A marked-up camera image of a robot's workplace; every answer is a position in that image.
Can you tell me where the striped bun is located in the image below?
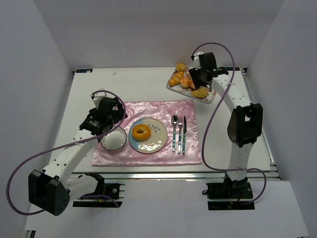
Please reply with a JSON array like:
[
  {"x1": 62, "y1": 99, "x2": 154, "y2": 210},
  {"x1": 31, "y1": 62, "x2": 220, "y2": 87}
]
[{"x1": 186, "y1": 74, "x2": 196, "y2": 89}]

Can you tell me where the golden bagel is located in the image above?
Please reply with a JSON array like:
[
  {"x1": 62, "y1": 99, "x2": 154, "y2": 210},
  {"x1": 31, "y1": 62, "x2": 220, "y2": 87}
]
[{"x1": 132, "y1": 124, "x2": 151, "y2": 141}]

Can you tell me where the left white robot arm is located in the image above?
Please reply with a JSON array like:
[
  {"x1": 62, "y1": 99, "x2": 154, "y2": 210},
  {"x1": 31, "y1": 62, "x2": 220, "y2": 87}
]
[{"x1": 28, "y1": 97, "x2": 126, "y2": 216}]

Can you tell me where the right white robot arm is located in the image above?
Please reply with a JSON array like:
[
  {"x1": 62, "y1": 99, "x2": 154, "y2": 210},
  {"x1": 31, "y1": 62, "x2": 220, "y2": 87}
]
[{"x1": 189, "y1": 52, "x2": 263, "y2": 183}]

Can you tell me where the sliced herb bread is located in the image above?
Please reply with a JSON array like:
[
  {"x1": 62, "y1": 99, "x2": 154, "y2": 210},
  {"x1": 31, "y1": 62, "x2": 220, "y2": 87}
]
[{"x1": 191, "y1": 88, "x2": 209, "y2": 98}]

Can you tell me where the round bread roll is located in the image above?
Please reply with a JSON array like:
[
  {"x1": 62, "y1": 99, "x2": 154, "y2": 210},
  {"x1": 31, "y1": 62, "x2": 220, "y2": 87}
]
[{"x1": 175, "y1": 62, "x2": 186, "y2": 72}]

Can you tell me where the striped long bread roll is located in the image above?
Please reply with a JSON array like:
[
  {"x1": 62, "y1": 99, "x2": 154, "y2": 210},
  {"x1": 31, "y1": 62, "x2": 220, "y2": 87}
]
[{"x1": 168, "y1": 72, "x2": 184, "y2": 87}]

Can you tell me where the small round bun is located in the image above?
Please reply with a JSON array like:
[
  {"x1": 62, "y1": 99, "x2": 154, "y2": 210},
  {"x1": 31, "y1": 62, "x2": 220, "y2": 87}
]
[{"x1": 180, "y1": 77, "x2": 190, "y2": 88}]

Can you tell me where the floral serving tray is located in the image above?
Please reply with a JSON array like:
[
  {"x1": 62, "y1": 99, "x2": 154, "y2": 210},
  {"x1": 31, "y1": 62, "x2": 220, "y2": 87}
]
[{"x1": 166, "y1": 67, "x2": 216, "y2": 104}]

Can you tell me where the white scalloped bowl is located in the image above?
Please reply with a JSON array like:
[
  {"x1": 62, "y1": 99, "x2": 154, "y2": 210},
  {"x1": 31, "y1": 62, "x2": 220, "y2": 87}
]
[{"x1": 100, "y1": 127, "x2": 127, "y2": 151}]

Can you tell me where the right blue table label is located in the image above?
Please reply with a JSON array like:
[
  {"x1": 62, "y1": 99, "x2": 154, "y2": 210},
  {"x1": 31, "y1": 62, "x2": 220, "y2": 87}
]
[{"x1": 224, "y1": 67, "x2": 240, "y2": 71}]

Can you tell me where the blue table label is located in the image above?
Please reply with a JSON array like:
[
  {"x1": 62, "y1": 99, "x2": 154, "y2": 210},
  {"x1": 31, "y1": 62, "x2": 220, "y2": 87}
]
[
  {"x1": 224, "y1": 67, "x2": 240, "y2": 71},
  {"x1": 75, "y1": 68, "x2": 93, "y2": 73}
]

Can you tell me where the left blue table label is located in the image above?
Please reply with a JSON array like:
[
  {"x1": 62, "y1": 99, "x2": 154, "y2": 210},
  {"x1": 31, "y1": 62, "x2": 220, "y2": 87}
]
[{"x1": 75, "y1": 68, "x2": 93, "y2": 73}]

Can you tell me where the blue and cream plate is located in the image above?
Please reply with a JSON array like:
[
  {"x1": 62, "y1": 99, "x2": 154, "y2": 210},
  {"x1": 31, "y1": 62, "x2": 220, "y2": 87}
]
[{"x1": 128, "y1": 118, "x2": 168, "y2": 154}]

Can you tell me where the pink rose satin placemat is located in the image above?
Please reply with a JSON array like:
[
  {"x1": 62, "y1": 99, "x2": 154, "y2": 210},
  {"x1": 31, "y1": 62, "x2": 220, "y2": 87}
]
[{"x1": 92, "y1": 100, "x2": 202, "y2": 167}]

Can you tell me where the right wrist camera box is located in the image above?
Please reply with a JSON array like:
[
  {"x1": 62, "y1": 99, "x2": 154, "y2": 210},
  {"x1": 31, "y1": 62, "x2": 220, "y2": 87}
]
[{"x1": 191, "y1": 51, "x2": 204, "y2": 69}]

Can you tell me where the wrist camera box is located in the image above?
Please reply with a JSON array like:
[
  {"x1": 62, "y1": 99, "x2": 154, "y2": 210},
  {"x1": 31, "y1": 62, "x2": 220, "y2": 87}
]
[
  {"x1": 91, "y1": 88, "x2": 107, "y2": 109},
  {"x1": 191, "y1": 51, "x2": 204, "y2": 69}
]

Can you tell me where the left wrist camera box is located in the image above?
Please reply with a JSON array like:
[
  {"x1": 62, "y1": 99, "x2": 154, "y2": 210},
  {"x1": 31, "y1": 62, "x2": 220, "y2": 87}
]
[{"x1": 91, "y1": 88, "x2": 107, "y2": 109}]

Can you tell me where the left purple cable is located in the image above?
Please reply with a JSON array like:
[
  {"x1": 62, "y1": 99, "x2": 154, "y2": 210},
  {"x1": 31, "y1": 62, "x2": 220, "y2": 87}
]
[{"x1": 5, "y1": 90, "x2": 128, "y2": 216}]

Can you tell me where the purple cable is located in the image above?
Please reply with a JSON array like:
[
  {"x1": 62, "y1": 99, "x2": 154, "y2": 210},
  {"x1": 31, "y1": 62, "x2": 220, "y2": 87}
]
[
  {"x1": 191, "y1": 42, "x2": 267, "y2": 206},
  {"x1": 5, "y1": 90, "x2": 128, "y2": 216}
]

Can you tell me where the fork with patterned handle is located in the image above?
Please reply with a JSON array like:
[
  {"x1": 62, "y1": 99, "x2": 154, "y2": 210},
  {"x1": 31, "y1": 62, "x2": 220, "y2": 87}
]
[{"x1": 178, "y1": 115, "x2": 184, "y2": 154}]

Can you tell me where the spoon with patterned handle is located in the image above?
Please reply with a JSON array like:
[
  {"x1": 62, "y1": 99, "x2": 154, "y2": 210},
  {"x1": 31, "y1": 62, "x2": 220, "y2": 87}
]
[{"x1": 171, "y1": 115, "x2": 178, "y2": 152}]

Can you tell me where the knife with patterned handle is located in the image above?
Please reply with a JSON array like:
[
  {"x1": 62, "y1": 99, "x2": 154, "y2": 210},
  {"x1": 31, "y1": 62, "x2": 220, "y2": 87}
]
[{"x1": 182, "y1": 116, "x2": 187, "y2": 155}]

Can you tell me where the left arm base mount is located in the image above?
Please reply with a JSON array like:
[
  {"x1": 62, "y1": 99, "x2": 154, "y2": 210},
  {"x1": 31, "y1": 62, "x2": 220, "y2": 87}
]
[{"x1": 73, "y1": 172, "x2": 125, "y2": 208}]

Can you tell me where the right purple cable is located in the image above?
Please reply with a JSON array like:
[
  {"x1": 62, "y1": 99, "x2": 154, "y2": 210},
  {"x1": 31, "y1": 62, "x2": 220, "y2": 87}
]
[{"x1": 191, "y1": 42, "x2": 267, "y2": 206}]

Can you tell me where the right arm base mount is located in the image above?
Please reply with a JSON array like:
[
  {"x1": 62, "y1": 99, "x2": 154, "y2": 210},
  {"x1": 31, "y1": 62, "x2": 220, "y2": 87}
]
[{"x1": 202, "y1": 177, "x2": 255, "y2": 211}]

